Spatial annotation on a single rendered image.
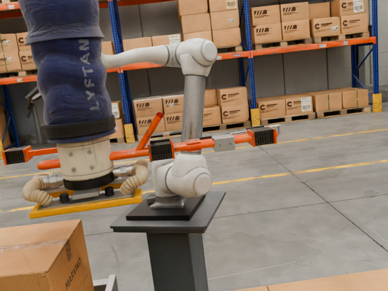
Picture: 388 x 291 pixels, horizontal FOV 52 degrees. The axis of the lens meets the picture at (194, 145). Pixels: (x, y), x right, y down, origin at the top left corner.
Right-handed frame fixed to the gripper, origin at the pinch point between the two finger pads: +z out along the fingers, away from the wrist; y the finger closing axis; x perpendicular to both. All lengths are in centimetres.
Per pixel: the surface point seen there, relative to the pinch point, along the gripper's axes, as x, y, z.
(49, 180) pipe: -53, -16, 3
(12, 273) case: -71, -26, 25
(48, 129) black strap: -54, -24, -14
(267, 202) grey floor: 36, 277, 47
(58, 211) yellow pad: -68, -19, 5
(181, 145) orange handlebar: -73, 12, -26
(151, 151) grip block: -70, 4, -20
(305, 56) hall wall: 414, 771, -171
